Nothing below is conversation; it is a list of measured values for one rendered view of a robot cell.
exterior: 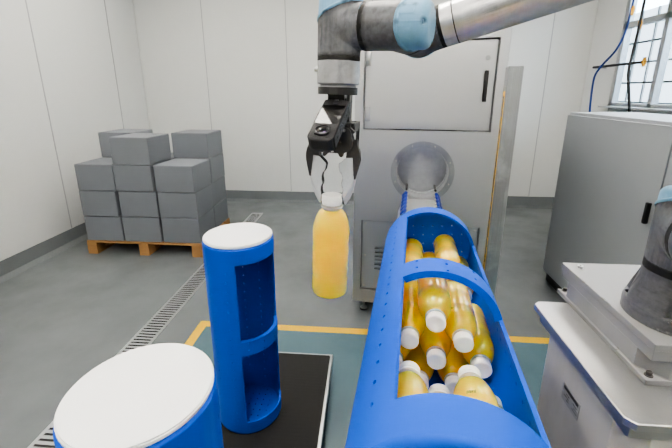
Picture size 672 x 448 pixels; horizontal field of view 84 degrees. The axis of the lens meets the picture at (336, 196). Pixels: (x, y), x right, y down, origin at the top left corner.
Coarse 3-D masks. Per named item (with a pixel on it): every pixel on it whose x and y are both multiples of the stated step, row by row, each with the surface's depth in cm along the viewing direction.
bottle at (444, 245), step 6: (444, 234) 122; (438, 240) 120; (444, 240) 117; (450, 240) 118; (438, 246) 115; (444, 246) 113; (450, 246) 113; (438, 252) 112; (444, 252) 110; (450, 252) 109; (456, 252) 111; (444, 258) 108; (450, 258) 107; (456, 258) 108
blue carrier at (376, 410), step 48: (432, 240) 125; (384, 288) 83; (480, 288) 78; (384, 336) 64; (384, 384) 52; (432, 384) 85; (384, 432) 45; (432, 432) 42; (480, 432) 42; (528, 432) 44
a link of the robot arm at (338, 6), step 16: (320, 0) 61; (336, 0) 59; (352, 0) 59; (320, 16) 62; (336, 16) 60; (352, 16) 59; (320, 32) 62; (336, 32) 60; (352, 32) 59; (320, 48) 63; (336, 48) 61; (352, 48) 62
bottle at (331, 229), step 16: (336, 208) 69; (320, 224) 69; (336, 224) 68; (320, 240) 69; (336, 240) 69; (320, 256) 70; (336, 256) 70; (320, 272) 71; (336, 272) 71; (320, 288) 72; (336, 288) 72
